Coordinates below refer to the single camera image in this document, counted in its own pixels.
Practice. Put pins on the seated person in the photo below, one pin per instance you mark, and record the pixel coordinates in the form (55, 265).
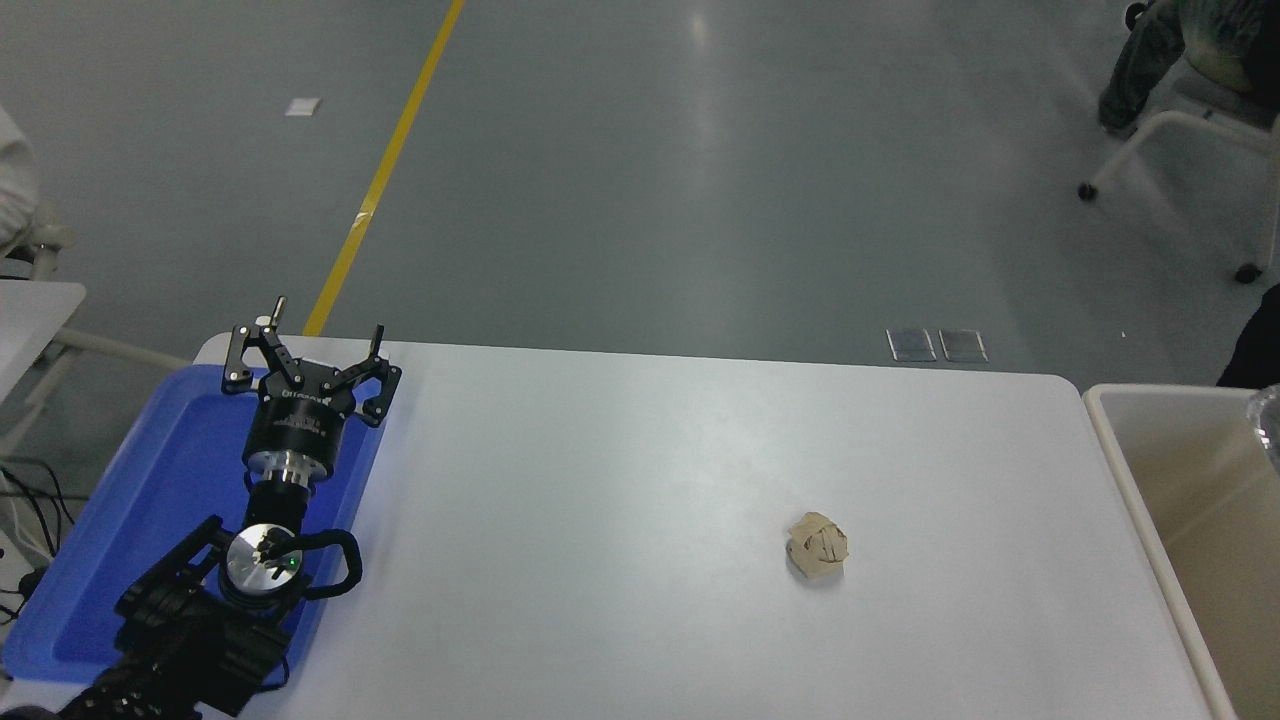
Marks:
(12, 180)
(1140, 70)

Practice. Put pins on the metal floor plate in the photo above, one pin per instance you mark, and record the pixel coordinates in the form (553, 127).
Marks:
(962, 344)
(910, 344)

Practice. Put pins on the silver foil plate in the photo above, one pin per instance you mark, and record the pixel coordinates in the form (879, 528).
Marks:
(1268, 425)

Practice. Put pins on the white side table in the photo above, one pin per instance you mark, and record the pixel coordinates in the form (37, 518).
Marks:
(30, 315)

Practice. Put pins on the crumpled tan paper ball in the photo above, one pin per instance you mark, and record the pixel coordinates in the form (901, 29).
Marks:
(817, 546)

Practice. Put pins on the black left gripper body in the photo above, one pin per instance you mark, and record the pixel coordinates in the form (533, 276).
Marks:
(295, 423)

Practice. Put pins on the white wheeled chair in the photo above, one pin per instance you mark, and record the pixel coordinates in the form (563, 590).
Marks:
(1200, 110)

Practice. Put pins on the large pale bin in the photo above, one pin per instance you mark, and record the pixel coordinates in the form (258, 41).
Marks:
(1200, 500)

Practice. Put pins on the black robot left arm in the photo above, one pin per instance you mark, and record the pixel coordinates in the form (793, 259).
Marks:
(190, 640)

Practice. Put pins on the blue plastic tray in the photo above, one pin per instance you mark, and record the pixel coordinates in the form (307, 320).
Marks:
(150, 500)

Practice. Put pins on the black power plug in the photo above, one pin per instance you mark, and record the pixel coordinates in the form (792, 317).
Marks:
(28, 582)

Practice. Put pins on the white frame chair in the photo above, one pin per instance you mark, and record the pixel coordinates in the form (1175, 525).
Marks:
(40, 245)

